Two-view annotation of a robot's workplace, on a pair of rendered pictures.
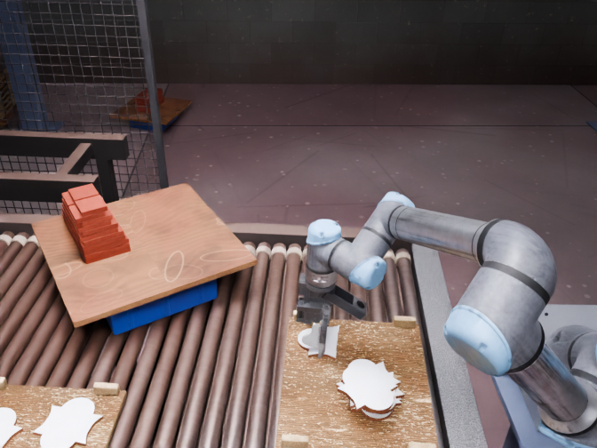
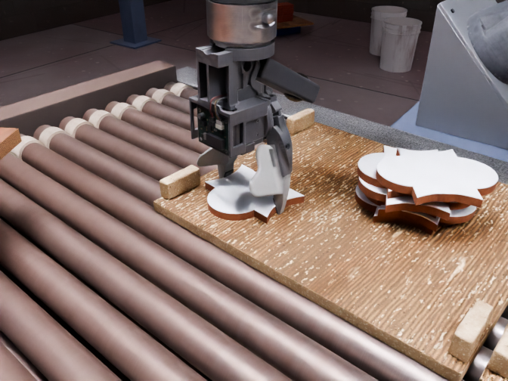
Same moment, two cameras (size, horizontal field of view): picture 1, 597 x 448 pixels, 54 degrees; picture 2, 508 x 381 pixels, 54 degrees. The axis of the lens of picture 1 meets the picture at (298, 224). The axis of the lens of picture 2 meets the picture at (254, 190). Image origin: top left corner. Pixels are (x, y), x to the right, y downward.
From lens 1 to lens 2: 110 cm
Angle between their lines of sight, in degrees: 43
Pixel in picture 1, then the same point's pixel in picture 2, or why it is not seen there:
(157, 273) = not seen: outside the picture
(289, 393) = (326, 283)
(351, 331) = not seen: hidden behind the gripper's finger
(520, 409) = (471, 144)
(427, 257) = not seen: hidden behind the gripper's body
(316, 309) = (262, 106)
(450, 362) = (385, 134)
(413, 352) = (354, 141)
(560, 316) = (459, 10)
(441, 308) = (294, 104)
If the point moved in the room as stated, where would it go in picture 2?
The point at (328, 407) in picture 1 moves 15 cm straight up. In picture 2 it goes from (399, 254) to (422, 131)
